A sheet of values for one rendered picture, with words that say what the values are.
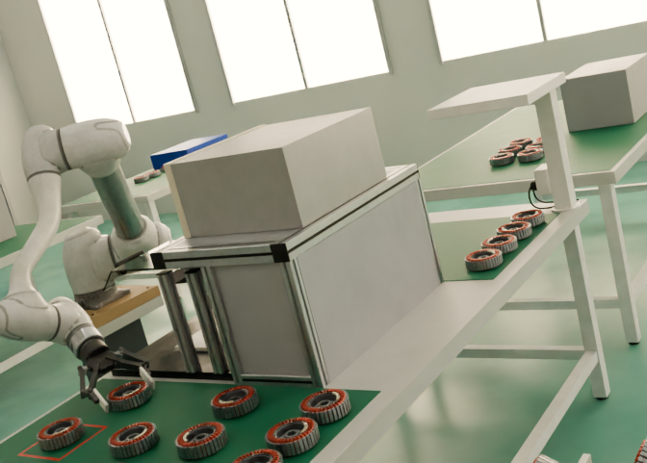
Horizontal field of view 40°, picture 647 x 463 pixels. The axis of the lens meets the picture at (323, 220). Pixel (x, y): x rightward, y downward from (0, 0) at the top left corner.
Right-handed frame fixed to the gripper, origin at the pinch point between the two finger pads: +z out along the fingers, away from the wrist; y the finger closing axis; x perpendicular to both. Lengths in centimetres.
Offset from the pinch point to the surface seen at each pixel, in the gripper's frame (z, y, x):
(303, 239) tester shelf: 22, -36, 50
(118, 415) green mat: 4.8, 5.6, 0.3
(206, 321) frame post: 6.3, -19.8, 20.5
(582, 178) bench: -2, -201, -6
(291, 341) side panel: 30.1, -28.1, 27.9
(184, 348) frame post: 1.4, -16.2, 8.6
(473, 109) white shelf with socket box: -8, -130, 43
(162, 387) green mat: 1.4, -9.1, -1.7
